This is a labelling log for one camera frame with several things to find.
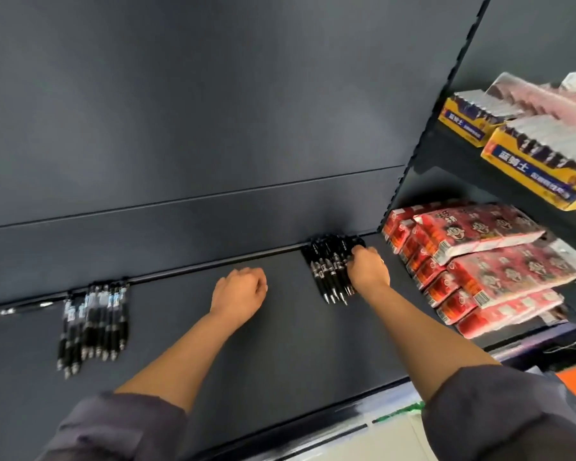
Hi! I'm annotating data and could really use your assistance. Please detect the person's right hand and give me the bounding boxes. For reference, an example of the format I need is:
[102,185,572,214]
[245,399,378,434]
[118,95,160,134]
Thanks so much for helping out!
[346,245,391,298]

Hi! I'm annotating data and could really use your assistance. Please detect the person's left hand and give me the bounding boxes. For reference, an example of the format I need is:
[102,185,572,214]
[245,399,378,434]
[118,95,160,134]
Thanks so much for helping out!
[210,267,269,330]

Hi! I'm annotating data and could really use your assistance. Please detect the aligned bundle of black pens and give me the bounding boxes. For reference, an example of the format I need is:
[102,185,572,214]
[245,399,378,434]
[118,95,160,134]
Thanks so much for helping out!
[301,233,367,307]

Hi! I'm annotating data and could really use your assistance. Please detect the row of clear-barrel pens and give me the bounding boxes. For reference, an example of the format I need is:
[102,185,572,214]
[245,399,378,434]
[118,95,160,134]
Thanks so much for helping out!
[56,280,131,380]

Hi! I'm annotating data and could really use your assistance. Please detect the person's right forearm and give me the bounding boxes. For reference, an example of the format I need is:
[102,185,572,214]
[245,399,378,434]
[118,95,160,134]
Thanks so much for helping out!
[362,285,500,404]

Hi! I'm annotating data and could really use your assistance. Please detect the person's left forearm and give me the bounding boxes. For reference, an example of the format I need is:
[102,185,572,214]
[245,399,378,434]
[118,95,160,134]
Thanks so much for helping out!
[115,311,243,414]

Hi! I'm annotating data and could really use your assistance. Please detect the yellow blue battery box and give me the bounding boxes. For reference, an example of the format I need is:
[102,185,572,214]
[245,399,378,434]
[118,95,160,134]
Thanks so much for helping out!
[479,115,576,212]
[437,89,524,149]

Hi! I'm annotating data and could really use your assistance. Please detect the grey left sleeve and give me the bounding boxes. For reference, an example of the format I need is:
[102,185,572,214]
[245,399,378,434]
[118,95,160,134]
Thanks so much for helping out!
[36,391,188,461]

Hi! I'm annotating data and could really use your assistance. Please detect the grey sleeve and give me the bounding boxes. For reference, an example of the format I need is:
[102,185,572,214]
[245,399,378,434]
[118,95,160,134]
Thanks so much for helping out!
[421,364,576,461]
[36,391,188,461]

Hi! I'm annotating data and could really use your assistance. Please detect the dark grey shelf unit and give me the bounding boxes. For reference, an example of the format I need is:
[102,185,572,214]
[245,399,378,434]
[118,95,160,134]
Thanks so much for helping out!
[0,0,490,461]

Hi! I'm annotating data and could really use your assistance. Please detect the grey right sleeve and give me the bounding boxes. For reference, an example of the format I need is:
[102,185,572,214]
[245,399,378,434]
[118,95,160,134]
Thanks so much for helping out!
[421,364,576,461]

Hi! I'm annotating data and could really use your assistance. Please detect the white plastic wrapper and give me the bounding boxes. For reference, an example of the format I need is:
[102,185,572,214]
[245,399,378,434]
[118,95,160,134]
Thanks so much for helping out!
[548,237,576,284]

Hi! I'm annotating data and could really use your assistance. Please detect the plastic-wrapped red packets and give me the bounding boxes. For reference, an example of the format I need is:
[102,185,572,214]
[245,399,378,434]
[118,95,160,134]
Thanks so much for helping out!
[487,71,576,126]

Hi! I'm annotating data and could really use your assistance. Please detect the black stocked shelf unit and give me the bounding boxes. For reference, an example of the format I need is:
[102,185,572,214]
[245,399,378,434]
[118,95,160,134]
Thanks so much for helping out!
[379,0,576,375]

